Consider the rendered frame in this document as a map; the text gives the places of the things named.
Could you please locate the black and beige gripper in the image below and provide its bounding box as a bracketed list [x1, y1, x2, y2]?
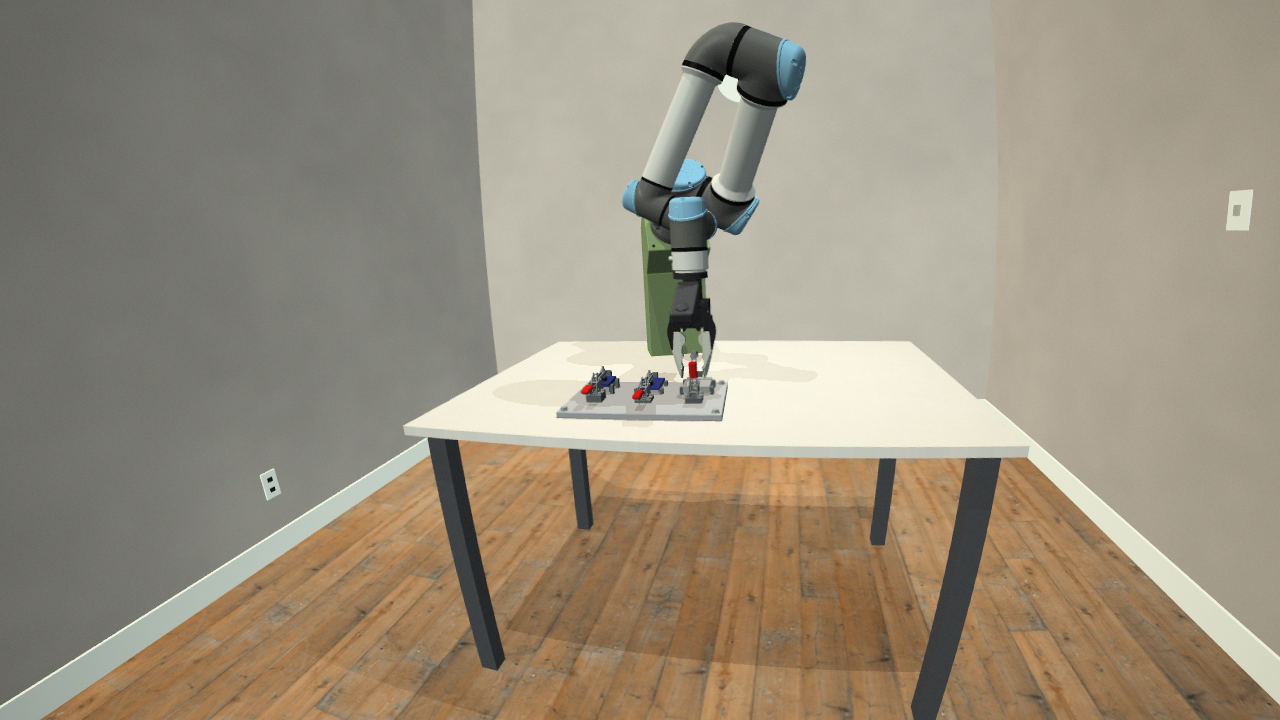
[667, 272, 716, 378]

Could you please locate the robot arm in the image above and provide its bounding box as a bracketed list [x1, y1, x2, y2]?
[622, 22, 806, 273]

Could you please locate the toggle clamp with red handle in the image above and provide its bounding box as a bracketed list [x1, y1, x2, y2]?
[632, 370, 654, 404]
[581, 366, 607, 402]

